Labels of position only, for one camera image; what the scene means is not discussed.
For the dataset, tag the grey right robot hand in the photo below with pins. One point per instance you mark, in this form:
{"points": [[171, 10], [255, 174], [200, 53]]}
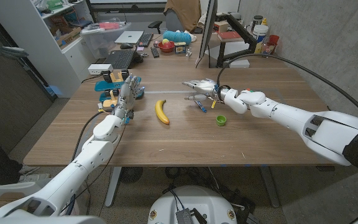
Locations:
{"points": [[208, 87]]}

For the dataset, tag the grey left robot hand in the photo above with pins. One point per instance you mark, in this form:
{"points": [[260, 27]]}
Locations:
{"points": [[124, 96]]}

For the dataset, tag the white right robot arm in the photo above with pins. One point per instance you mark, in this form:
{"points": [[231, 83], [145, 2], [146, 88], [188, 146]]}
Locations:
{"points": [[291, 116]]}

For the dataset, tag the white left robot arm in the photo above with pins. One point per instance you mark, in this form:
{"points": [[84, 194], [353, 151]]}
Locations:
{"points": [[73, 171]]}

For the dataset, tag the small green cup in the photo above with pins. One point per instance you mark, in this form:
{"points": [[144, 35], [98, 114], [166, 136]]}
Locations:
{"points": [[221, 120]]}

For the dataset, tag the yellow banana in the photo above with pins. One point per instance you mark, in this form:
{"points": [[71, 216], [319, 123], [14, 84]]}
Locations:
{"points": [[160, 113]]}

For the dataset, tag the red cup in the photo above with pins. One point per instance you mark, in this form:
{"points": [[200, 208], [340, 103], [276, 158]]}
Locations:
{"points": [[273, 40]]}

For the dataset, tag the blue marker pen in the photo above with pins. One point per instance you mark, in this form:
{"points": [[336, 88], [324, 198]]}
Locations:
{"points": [[202, 108]]}

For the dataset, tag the white power strip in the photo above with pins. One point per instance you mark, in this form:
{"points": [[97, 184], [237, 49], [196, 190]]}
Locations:
{"points": [[99, 69]]}

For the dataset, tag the large black keyboard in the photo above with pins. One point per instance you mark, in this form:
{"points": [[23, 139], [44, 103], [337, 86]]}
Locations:
{"points": [[120, 59]]}

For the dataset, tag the flat white box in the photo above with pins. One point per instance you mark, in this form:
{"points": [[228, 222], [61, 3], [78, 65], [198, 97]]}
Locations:
{"points": [[240, 64]]}

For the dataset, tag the small printed box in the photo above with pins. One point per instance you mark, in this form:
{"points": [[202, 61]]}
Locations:
{"points": [[180, 48]]}

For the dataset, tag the black computer mouse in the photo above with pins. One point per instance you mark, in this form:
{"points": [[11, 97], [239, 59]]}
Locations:
{"points": [[126, 46]]}

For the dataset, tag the black remote control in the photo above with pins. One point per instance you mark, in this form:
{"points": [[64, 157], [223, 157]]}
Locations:
{"points": [[154, 52]]}

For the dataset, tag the red book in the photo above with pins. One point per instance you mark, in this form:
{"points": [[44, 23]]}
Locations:
{"points": [[229, 35]]}

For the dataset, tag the red bowl with fruit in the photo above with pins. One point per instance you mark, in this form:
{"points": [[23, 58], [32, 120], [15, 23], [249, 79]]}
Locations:
{"points": [[166, 48]]}

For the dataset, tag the teal yarn roll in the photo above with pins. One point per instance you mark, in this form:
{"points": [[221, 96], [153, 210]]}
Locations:
{"points": [[177, 37]]}

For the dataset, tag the clear plastic storage bin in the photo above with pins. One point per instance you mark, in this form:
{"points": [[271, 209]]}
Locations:
{"points": [[101, 42]]}

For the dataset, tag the silver laptop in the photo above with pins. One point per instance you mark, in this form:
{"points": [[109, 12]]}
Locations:
{"points": [[129, 37]]}

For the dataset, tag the small black keyboard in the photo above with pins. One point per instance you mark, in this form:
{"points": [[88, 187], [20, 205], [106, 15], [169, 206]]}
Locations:
{"points": [[145, 40]]}

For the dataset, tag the small brown box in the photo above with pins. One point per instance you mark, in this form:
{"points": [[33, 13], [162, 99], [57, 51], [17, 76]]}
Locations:
{"points": [[221, 27]]}

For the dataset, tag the black computer monitor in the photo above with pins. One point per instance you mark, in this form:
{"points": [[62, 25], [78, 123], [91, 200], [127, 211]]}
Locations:
{"points": [[209, 21]]}

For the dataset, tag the clear glass jar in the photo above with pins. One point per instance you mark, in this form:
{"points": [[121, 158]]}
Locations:
{"points": [[267, 49]]}

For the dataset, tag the pink packet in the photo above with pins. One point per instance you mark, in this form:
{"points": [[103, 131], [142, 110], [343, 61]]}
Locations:
{"points": [[109, 26]]}

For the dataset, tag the white plastic tub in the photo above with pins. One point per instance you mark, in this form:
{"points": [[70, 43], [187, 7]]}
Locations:
{"points": [[260, 34]]}

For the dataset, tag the grey office chair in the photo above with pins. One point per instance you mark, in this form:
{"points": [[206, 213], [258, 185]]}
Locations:
{"points": [[172, 21]]}

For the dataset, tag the black floor fan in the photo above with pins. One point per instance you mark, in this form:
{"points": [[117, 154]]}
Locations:
{"points": [[130, 175]]}

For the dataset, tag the brown jacket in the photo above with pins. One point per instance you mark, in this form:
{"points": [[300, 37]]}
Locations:
{"points": [[183, 12]]}

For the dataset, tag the black-lidded jar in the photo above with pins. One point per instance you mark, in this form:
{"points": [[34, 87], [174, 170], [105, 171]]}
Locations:
{"points": [[256, 22]]}

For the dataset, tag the cardboard box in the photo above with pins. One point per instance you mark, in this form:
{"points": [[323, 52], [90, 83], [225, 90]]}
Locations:
{"points": [[68, 36]]}

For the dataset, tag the yellow bottle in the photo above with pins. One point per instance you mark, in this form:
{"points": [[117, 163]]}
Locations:
{"points": [[264, 21]]}

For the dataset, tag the grey table leg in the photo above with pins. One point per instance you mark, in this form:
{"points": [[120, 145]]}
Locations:
{"points": [[113, 186], [269, 188]]}

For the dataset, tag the white shelf cabinet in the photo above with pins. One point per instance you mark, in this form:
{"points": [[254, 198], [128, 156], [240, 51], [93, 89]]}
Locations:
{"points": [[42, 56]]}

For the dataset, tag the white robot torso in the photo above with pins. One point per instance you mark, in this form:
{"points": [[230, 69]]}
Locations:
{"points": [[194, 202]]}

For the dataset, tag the white shoe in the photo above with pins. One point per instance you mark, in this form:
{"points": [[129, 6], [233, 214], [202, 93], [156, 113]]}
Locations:
{"points": [[29, 169], [34, 177]]}

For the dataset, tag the grey handheld device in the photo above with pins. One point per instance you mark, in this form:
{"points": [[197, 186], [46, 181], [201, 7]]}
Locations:
{"points": [[5, 50]]}

